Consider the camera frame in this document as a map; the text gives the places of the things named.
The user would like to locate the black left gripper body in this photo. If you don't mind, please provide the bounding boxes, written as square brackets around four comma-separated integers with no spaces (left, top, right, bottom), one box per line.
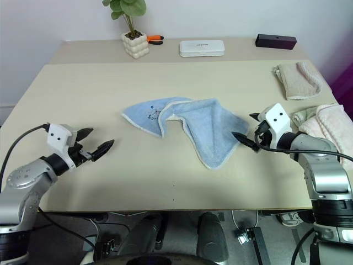
[67,129,97,167]

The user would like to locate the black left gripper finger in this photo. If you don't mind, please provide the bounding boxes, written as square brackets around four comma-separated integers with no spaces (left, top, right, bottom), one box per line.
[92,139,115,162]
[76,127,94,143]

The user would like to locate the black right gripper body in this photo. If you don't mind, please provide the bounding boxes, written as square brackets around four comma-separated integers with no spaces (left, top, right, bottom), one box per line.
[253,120,274,151]

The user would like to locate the light green cloth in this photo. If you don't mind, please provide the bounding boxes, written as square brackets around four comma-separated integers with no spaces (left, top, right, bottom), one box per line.
[291,107,318,125]

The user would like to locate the light blue towel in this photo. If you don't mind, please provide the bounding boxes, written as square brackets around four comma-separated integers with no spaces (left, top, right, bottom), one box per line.
[121,96,249,171]

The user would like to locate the beige folded towel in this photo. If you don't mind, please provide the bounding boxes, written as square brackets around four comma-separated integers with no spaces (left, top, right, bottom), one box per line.
[273,61,323,101]

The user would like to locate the pink folded towel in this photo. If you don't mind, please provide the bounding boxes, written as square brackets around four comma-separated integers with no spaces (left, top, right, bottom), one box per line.
[298,103,353,166]

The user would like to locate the black rectangular box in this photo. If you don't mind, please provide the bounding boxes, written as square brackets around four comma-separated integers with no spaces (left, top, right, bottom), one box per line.
[254,33,297,50]

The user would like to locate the white flat rectangular case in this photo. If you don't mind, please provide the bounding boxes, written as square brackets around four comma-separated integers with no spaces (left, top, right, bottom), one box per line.
[179,39,224,58]

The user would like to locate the white sneaker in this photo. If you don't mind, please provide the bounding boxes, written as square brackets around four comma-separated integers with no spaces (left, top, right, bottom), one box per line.
[276,211,304,227]

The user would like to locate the dark rounded robot leg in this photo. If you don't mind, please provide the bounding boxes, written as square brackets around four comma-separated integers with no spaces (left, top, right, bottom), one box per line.
[195,211,229,263]
[118,211,166,257]

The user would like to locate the white bubble plant pot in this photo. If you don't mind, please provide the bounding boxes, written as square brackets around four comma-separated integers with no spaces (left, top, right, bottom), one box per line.
[121,30,150,60]

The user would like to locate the green potted plant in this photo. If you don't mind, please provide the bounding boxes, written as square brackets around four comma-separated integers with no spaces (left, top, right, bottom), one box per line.
[101,0,147,36]

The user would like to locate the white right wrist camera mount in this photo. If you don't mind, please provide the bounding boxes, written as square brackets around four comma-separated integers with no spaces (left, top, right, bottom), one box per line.
[258,103,293,150]

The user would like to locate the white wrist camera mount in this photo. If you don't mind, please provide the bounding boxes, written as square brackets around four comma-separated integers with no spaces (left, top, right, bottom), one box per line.
[258,103,293,150]
[46,123,78,168]

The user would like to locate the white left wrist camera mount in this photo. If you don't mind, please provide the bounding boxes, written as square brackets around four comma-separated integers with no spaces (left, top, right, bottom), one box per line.
[46,123,78,168]

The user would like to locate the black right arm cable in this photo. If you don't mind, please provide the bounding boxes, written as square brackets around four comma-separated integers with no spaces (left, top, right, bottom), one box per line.
[254,129,353,163]

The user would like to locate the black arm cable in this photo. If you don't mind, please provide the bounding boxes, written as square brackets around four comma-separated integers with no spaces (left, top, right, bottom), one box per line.
[254,129,353,163]
[0,124,50,194]

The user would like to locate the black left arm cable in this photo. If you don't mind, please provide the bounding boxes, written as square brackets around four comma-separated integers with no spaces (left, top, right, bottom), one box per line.
[0,124,50,194]

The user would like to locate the black table leg bracket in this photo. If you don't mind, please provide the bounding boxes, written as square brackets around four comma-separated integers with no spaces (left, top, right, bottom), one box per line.
[236,226,274,265]

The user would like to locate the orange handled pliers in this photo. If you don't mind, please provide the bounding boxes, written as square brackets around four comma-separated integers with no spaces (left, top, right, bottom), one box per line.
[146,35,165,45]

